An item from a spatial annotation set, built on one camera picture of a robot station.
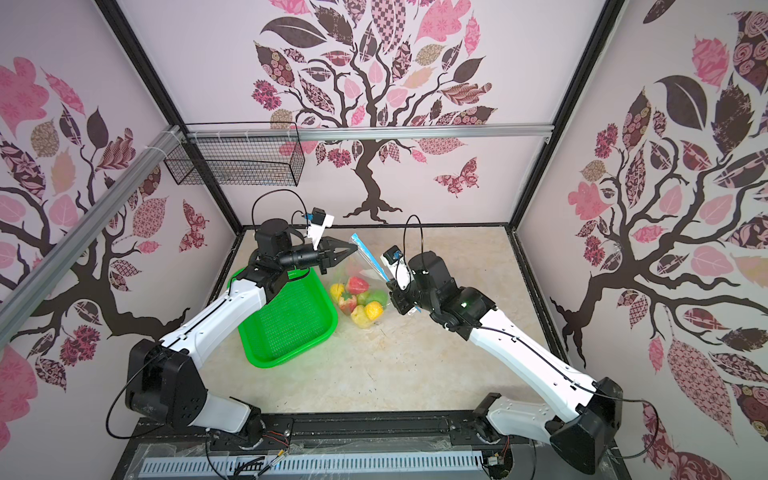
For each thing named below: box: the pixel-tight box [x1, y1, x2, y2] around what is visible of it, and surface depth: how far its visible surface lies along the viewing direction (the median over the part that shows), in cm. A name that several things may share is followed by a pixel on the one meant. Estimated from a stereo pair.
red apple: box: [348, 276, 370, 295], surface depth 89 cm
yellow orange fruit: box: [330, 283, 345, 302], surface depth 93 cm
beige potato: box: [351, 305, 373, 329], surface depth 86 cm
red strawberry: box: [339, 291, 357, 315], surface depth 87 cm
